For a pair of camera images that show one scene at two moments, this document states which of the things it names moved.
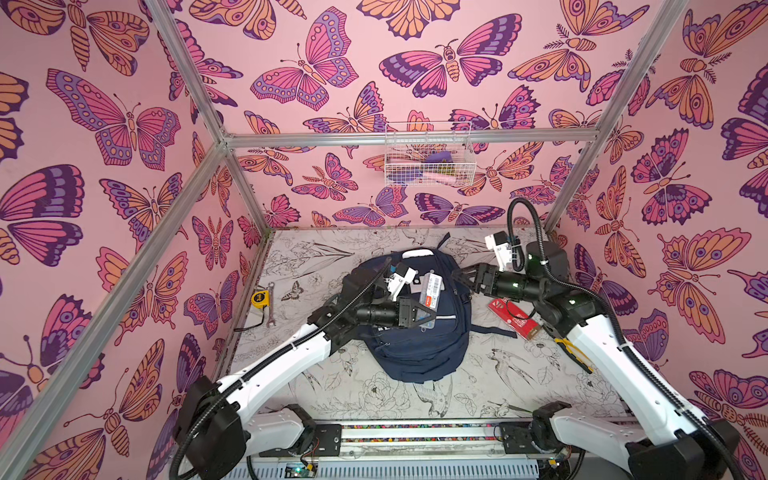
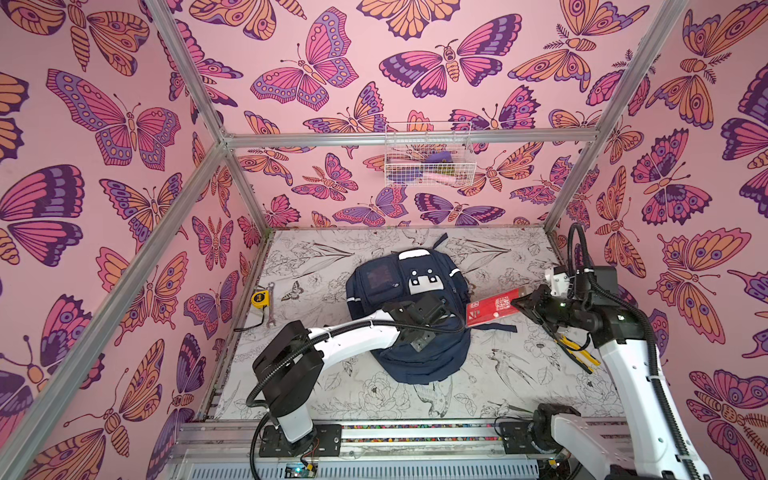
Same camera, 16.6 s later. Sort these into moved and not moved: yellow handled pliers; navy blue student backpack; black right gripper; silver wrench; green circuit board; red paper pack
Moved: red paper pack; black right gripper
Not moved: silver wrench; navy blue student backpack; green circuit board; yellow handled pliers
